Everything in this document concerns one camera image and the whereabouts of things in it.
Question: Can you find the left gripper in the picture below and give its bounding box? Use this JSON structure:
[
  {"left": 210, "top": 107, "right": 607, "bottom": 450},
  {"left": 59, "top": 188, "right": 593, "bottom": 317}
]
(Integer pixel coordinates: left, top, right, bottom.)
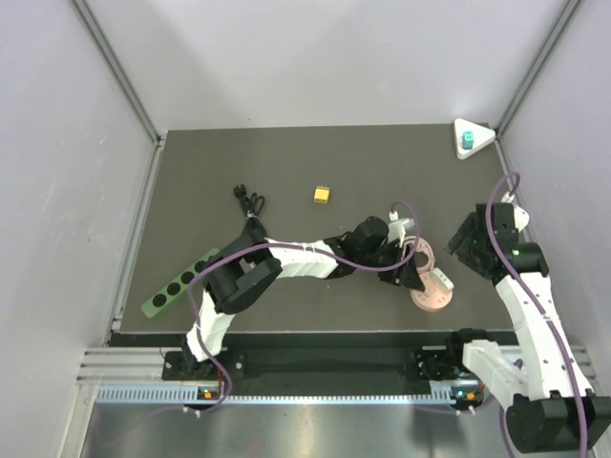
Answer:
[{"left": 356, "top": 240, "right": 424, "bottom": 292}]

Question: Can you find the pink round socket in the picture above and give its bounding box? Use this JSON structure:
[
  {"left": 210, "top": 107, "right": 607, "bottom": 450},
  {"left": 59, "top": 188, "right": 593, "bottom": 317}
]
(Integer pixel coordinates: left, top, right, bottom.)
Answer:
[{"left": 411, "top": 270, "right": 453, "bottom": 312}]

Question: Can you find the white plug adapter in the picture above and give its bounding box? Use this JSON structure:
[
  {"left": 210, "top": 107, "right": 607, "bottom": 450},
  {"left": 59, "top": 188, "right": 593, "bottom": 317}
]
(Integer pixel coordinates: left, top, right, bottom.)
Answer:
[{"left": 431, "top": 267, "right": 454, "bottom": 294}]

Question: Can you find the yellow plug adapter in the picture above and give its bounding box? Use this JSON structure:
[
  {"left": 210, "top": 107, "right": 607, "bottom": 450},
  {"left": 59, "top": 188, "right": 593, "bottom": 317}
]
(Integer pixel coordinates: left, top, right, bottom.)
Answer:
[{"left": 313, "top": 186, "right": 331, "bottom": 204}]

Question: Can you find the green power strip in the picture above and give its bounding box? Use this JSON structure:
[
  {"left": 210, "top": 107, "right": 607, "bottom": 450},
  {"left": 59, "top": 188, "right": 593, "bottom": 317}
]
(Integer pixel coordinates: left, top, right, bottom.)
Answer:
[{"left": 140, "top": 248, "right": 220, "bottom": 320}]

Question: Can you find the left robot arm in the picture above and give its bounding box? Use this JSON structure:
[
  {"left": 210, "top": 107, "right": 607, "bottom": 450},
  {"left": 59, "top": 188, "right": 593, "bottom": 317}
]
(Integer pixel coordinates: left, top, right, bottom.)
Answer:
[{"left": 182, "top": 212, "right": 425, "bottom": 379}]

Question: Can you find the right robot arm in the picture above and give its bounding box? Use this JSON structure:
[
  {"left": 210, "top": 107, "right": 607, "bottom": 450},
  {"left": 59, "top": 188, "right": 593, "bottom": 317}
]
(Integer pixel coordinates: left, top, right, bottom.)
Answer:
[{"left": 445, "top": 203, "right": 610, "bottom": 456}]

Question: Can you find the white triangular socket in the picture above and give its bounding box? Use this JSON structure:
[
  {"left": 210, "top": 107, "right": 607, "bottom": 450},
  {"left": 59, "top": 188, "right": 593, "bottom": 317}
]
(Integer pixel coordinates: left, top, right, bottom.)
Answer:
[{"left": 453, "top": 118, "right": 496, "bottom": 160}]

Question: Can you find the teal plug adapter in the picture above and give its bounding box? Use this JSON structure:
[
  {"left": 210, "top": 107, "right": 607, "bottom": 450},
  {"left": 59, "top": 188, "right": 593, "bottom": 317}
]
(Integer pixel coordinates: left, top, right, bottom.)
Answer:
[{"left": 461, "top": 130, "right": 474, "bottom": 150}]

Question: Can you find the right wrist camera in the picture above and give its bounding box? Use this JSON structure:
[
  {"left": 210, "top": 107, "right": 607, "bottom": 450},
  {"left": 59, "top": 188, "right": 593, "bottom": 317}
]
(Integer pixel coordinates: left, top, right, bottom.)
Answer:
[{"left": 500, "top": 191, "right": 530, "bottom": 233}]

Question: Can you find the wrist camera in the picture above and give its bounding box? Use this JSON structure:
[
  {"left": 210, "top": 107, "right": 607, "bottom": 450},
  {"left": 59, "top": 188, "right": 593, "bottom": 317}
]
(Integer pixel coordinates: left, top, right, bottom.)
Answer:
[
  {"left": 500, "top": 191, "right": 530, "bottom": 233},
  {"left": 388, "top": 211, "right": 415, "bottom": 245}
]

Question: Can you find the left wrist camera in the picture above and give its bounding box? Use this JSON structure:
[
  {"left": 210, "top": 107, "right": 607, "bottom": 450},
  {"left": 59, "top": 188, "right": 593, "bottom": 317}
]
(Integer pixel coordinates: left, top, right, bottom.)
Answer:
[{"left": 388, "top": 211, "right": 415, "bottom": 245}]

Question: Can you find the grey cable duct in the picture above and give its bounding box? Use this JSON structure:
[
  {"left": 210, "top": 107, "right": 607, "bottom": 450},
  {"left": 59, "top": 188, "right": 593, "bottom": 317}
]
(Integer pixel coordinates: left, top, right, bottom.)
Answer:
[{"left": 95, "top": 385, "right": 483, "bottom": 406}]

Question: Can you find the black power cord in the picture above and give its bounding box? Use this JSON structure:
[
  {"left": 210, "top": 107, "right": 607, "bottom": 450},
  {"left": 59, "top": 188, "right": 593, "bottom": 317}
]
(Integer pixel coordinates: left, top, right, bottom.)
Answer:
[{"left": 231, "top": 183, "right": 267, "bottom": 230}]

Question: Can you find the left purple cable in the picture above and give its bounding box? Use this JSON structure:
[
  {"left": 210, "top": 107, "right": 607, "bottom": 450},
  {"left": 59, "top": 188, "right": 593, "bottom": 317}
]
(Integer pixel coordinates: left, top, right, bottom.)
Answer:
[{"left": 186, "top": 199, "right": 422, "bottom": 414}]

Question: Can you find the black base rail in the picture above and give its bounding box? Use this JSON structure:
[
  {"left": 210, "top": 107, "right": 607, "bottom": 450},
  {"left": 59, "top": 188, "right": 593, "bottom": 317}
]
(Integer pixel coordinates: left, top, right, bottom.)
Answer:
[{"left": 161, "top": 331, "right": 478, "bottom": 383}]

